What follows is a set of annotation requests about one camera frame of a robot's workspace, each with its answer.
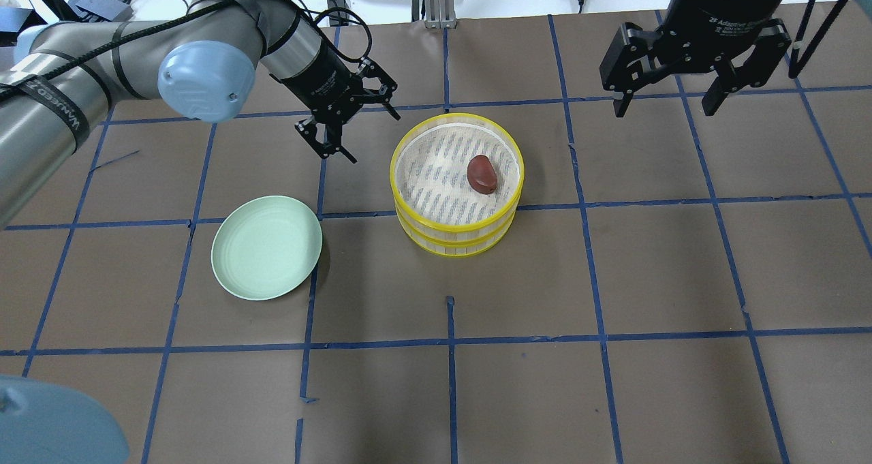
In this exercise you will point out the yellow steamer basket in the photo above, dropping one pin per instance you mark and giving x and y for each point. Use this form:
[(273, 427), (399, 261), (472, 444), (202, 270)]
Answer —
[(428, 172), (452, 244)]

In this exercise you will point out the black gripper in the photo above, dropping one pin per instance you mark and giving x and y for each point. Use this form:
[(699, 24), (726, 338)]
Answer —
[(317, 75)]

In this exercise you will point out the aluminium frame post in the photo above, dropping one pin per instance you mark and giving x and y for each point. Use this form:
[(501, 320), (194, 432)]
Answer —
[(439, 14)]

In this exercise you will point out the brown bun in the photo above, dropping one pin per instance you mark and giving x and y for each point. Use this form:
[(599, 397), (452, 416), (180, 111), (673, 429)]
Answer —
[(481, 175)]

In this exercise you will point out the black gripper body other arm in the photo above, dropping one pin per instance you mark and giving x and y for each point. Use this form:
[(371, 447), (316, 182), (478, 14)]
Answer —
[(738, 40)]

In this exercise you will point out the light green plate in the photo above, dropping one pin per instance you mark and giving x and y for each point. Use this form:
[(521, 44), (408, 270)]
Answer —
[(266, 248)]

